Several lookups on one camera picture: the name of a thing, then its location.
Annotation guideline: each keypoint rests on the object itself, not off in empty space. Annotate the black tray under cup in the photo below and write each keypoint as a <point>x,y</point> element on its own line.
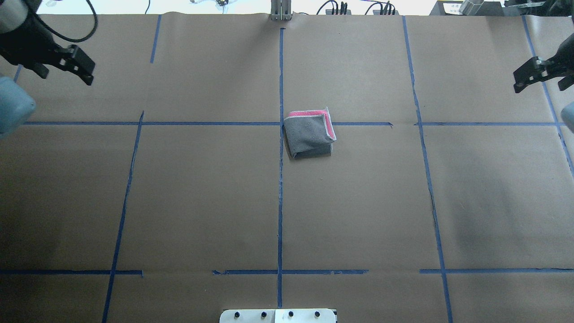
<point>451,8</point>

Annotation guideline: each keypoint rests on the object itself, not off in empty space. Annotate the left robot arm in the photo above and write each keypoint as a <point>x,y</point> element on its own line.
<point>16,106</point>

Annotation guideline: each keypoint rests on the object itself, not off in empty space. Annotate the silver metal cup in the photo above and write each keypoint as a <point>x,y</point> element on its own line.
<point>470,7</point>

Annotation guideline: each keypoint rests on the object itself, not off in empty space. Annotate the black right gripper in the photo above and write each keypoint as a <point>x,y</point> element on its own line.
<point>566,56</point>

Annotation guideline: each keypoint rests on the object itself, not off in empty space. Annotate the aluminium frame post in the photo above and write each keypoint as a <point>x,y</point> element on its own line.
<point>280,10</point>

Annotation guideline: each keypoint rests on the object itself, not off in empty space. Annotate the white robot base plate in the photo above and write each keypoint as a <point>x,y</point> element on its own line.
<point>297,315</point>

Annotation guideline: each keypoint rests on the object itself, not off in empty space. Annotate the pink towel with white trim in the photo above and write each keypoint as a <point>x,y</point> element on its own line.
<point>309,133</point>

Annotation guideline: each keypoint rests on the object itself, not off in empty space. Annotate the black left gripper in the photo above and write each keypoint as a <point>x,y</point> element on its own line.
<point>28,39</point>

